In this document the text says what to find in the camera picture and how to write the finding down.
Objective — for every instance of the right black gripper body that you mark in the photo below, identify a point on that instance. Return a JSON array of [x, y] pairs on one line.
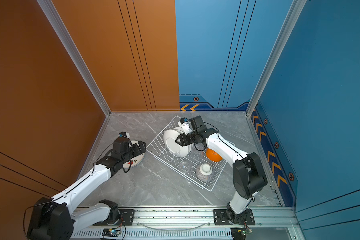
[[194, 135]]

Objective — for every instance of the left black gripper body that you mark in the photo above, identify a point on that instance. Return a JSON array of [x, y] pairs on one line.
[[129, 156]]

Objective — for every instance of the watermelon pattern white plate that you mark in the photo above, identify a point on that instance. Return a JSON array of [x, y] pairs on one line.
[[134, 161]]

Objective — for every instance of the green rimmed white plate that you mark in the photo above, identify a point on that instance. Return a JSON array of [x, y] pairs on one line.
[[176, 149]]

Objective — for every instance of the white wire dish rack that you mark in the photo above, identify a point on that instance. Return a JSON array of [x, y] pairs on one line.
[[160, 152]]

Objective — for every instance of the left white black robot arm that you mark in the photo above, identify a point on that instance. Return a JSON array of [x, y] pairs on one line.
[[56, 218]]

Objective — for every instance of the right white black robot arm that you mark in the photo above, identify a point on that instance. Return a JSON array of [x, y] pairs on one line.
[[249, 176]]

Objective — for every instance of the plain white plate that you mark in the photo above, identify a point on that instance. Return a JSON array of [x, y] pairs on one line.
[[180, 129]]

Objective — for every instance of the orange bowl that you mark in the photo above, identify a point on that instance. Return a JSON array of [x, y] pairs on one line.
[[213, 156]]

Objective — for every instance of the white ribbed bowl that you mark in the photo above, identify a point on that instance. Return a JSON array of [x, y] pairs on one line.
[[205, 172]]

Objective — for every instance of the left green circuit board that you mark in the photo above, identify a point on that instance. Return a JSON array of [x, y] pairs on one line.
[[111, 233]]

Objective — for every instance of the green circuit board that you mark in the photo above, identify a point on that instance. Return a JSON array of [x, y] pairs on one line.
[[111, 233], [240, 233]]

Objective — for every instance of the right green circuit board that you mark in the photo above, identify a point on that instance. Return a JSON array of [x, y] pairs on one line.
[[240, 233]]

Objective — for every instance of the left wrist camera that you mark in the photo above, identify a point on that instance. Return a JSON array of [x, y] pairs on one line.
[[124, 135]]

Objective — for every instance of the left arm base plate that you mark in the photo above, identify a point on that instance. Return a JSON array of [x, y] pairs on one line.
[[127, 216]]

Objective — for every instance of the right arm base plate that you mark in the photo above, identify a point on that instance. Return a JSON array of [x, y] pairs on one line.
[[220, 216]]

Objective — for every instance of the aluminium front rail frame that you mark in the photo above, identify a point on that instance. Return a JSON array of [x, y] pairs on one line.
[[181, 223]]

